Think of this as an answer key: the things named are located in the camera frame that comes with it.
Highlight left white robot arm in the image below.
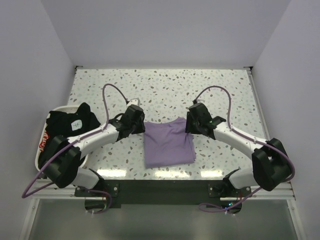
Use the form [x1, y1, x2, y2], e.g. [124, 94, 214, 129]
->
[40, 104, 145, 189]

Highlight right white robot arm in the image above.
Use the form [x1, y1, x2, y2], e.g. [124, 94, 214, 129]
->
[185, 102, 295, 192]

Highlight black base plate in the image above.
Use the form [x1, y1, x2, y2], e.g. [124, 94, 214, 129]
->
[74, 178, 252, 210]

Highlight purple t-shirt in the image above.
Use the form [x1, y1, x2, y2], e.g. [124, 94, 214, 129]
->
[143, 117, 196, 169]

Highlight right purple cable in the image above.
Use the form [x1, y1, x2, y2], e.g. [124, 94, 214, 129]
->
[192, 85, 296, 213]

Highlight purple cable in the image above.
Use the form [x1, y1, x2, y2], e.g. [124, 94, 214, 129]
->
[192, 85, 296, 213]
[21, 83, 131, 213]

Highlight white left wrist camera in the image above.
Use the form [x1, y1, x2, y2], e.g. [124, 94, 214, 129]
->
[127, 98, 140, 106]

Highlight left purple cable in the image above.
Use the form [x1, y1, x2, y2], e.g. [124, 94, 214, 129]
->
[21, 83, 131, 213]

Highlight aluminium rail frame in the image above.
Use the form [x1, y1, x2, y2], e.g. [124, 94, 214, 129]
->
[36, 69, 295, 208]

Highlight black clothes in basket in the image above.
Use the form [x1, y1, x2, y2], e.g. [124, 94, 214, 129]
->
[35, 102, 101, 170]

